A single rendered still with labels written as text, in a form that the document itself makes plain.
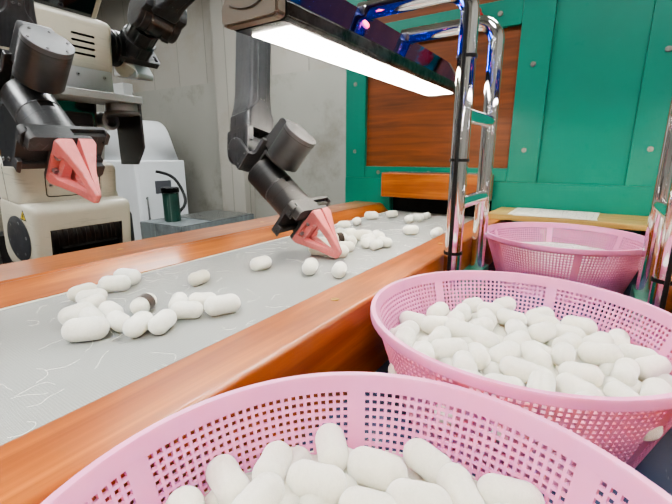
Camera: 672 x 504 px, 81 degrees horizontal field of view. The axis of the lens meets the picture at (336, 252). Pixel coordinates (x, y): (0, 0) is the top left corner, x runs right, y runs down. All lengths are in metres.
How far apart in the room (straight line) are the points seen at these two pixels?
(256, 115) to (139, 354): 0.47
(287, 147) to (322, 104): 2.88
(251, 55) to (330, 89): 2.73
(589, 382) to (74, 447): 0.35
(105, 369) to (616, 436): 0.37
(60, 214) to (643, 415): 1.04
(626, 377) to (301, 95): 3.43
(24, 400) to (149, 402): 0.12
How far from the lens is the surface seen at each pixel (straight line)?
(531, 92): 1.13
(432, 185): 1.12
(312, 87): 3.59
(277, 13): 0.46
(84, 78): 1.14
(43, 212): 1.06
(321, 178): 3.51
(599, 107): 1.12
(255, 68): 0.77
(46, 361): 0.42
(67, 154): 0.59
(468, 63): 0.58
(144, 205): 4.12
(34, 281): 0.60
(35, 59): 0.64
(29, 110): 0.66
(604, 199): 1.11
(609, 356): 0.42
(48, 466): 0.25
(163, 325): 0.41
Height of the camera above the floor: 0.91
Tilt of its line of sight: 14 degrees down
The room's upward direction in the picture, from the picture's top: straight up
